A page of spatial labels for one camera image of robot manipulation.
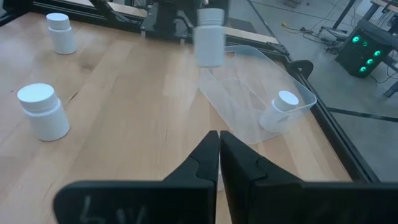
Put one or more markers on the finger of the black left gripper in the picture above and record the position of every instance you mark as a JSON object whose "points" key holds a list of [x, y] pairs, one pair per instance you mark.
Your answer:
{"points": [[196, 14], [226, 12]]}

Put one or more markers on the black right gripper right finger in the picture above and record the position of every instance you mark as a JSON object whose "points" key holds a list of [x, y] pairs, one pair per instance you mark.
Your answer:
{"points": [[295, 202]]}

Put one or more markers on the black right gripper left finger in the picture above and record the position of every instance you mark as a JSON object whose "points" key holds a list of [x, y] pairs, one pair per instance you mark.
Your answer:
{"points": [[140, 202]]}

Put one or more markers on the white plastic pill bottle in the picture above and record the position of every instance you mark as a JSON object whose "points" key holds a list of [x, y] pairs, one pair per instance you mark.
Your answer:
{"points": [[278, 113], [61, 34], [43, 115], [209, 40]]}

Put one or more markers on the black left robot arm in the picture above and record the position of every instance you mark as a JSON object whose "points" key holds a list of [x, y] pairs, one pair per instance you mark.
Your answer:
{"points": [[168, 18]]}

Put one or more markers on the clear plastic basket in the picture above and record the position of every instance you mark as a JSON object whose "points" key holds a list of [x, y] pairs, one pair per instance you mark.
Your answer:
{"points": [[236, 102]]}

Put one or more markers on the black computer with green fans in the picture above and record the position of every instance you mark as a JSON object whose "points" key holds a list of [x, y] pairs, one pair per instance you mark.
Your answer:
{"points": [[362, 53]]}

